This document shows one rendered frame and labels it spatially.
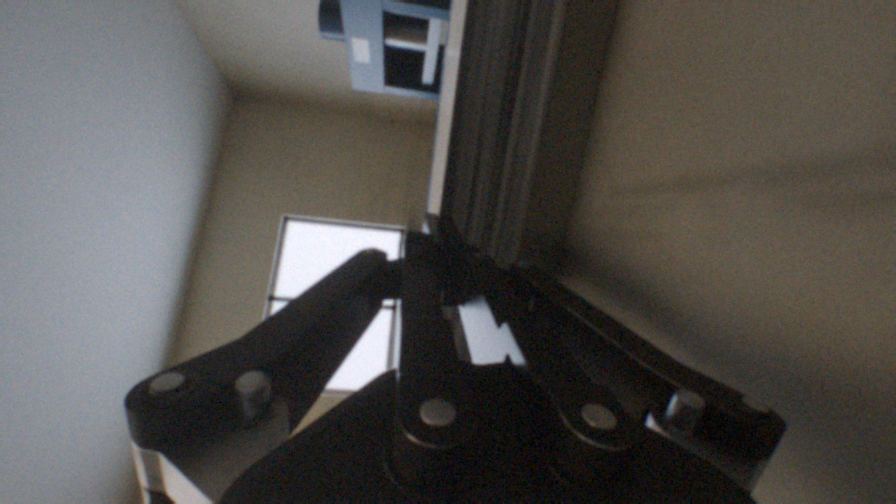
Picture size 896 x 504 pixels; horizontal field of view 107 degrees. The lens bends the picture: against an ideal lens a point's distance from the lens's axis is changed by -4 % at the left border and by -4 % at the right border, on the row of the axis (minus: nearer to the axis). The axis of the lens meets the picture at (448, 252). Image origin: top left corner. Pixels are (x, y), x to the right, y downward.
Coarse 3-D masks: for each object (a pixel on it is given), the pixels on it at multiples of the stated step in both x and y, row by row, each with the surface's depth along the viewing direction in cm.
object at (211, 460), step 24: (240, 384) 6; (264, 384) 6; (240, 408) 6; (264, 408) 6; (216, 432) 6; (240, 432) 6; (264, 432) 6; (288, 432) 7; (144, 456) 5; (168, 456) 5; (192, 456) 5; (216, 456) 6; (240, 456) 6; (144, 480) 6; (168, 480) 5; (192, 480) 5; (216, 480) 5
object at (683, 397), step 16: (672, 400) 8; (688, 400) 7; (656, 416) 8; (672, 416) 8; (688, 416) 7; (672, 432) 7; (688, 432) 7; (704, 432) 8; (688, 448) 7; (704, 448) 7; (720, 448) 7; (736, 448) 7; (720, 464) 7; (736, 464) 7; (752, 464) 7; (736, 480) 6; (752, 480) 7
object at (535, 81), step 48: (480, 0) 20; (528, 0) 20; (576, 0) 20; (480, 48) 21; (528, 48) 21; (576, 48) 21; (480, 96) 22; (528, 96) 22; (576, 96) 22; (480, 144) 23; (528, 144) 23; (576, 144) 23; (480, 192) 24; (528, 192) 24; (480, 240) 25; (528, 240) 25
